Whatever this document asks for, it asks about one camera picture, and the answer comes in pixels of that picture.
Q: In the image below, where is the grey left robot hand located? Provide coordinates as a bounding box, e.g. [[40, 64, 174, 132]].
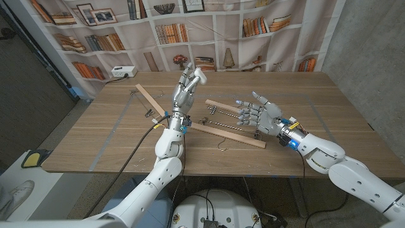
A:
[[167, 62, 201, 131]]

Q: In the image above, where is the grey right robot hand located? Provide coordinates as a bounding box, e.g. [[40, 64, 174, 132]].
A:
[[235, 91, 306, 150]]

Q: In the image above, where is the white AirPods case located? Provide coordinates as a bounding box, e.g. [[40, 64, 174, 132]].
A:
[[194, 67, 208, 86]]

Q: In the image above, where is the wooden clip hanger, blue clip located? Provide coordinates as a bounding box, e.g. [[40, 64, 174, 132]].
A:
[[204, 99, 244, 120]]

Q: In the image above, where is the wooden clip hanger, twisted rod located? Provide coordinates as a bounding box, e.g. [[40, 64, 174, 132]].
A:
[[189, 117, 267, 152]]

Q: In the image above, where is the printed bookshelf backdrop cloth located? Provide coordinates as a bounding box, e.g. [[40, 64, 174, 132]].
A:
[[30, 0, 347, 99]]

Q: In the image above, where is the white power strip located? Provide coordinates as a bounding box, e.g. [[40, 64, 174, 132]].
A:
[[111, 65, 138, 79]]

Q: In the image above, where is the grey table leg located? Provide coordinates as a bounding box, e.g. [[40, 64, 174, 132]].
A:
[[289, 177, 309, 219]]

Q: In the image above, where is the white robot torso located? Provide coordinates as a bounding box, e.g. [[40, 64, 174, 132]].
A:
[[170, 189, 263, 228]]

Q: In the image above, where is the yellow and black pedal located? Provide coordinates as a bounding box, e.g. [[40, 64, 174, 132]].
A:
[[20, 149, 53, 169]]

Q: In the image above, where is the white floor platform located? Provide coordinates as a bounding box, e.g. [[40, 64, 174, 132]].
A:
[[0, 155, 64, 222]]

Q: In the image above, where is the wooden clip hanger, thin wire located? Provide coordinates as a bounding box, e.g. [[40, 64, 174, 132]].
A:
[[128, 83, 167, 118]]

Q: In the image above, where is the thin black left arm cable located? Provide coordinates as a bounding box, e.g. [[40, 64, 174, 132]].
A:
[[166, 133, 187, 228]]

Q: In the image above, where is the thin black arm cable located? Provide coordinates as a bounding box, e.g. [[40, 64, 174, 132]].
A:
[[166, 133, 187, 228], [297, 150, 307, 193]]

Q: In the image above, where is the black power strip cable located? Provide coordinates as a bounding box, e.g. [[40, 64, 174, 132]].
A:
[[105, 73, 129, 85]]

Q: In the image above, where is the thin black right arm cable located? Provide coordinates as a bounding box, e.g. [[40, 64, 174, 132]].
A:
[[297, 150, 307, 193]]

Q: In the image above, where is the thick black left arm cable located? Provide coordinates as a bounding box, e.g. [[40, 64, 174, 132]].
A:
[[84, 115, 171, 219]]

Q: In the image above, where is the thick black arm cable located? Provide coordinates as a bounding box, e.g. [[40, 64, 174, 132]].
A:
[[84, 115, 171, 219], [303, 192, 351, 228]]

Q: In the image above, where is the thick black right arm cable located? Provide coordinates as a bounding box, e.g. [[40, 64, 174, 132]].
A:
[[303, 192, 351, 228]]

